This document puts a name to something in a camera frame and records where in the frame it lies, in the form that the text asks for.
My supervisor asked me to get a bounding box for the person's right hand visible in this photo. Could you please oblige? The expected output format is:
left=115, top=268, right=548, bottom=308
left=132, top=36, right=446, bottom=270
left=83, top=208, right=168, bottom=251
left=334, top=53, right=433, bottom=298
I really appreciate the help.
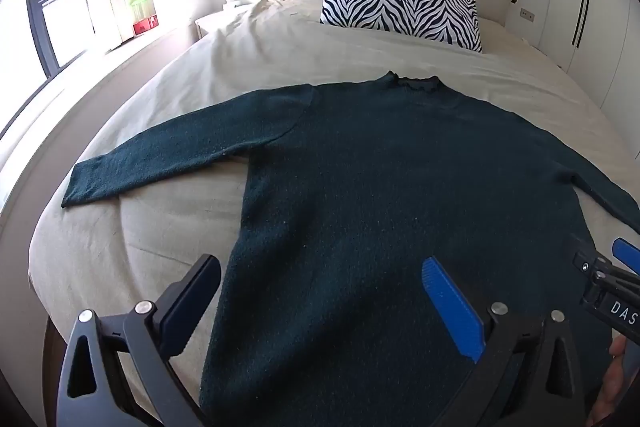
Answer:
left=594, top=336, right=632, bottom=427

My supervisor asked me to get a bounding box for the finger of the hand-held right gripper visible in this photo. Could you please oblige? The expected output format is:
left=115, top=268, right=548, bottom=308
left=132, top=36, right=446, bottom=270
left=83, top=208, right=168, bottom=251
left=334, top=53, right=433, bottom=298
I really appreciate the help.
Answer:
left=573, top=249, right=640, bottom=295
left=611, top=238, right=640, bottom=277

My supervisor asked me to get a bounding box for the red box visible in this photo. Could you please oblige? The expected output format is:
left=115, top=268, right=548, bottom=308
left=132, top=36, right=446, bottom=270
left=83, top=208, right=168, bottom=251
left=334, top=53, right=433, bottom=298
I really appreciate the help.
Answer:
left=132, top=14, right=161, bottom=36

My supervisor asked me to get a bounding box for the green plastic container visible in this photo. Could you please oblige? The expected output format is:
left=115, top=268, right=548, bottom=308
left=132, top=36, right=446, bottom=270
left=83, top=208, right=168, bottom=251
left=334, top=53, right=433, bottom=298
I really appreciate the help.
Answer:
left=129, top=0, right=151, bottom=25

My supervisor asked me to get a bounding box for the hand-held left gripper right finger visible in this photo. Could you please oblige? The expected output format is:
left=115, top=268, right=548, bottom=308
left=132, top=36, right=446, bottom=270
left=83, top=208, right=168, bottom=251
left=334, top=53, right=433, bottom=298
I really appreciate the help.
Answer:
left=421, top=257, right=608, bottom=427

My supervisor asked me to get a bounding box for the white nightstand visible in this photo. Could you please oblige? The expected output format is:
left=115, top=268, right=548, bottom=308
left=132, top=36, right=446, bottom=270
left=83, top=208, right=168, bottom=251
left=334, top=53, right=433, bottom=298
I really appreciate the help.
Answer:
left=195, top=4, right=256, bottom=40

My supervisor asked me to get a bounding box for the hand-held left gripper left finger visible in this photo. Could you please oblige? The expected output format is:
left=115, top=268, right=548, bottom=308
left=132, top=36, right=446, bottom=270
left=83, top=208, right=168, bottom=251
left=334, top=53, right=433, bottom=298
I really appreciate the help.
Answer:
left=56, top=254, right=222, bottom=427

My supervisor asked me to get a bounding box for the zebra print pillow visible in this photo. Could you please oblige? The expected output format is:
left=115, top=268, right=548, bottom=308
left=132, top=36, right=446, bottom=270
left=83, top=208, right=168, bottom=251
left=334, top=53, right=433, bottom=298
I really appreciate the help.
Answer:
left=320, top=0, right=484, bottom=54

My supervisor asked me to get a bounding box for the bed with beige sheet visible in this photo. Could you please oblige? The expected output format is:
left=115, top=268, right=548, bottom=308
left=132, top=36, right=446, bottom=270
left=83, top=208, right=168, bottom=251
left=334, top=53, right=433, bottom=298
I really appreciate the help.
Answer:
left=27, top=0, right=640, bottom=427

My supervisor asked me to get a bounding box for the dark green knit sweater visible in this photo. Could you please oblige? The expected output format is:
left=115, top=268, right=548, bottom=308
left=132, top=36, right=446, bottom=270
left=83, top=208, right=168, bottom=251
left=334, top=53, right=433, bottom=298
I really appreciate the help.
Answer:
left=61, top=72, right=640, bottom=427

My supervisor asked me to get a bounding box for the black framed window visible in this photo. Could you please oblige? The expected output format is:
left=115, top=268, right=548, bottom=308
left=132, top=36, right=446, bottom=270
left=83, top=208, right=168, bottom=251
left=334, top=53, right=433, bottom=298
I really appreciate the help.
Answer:
left=22, top=0, right=101, bottom=82

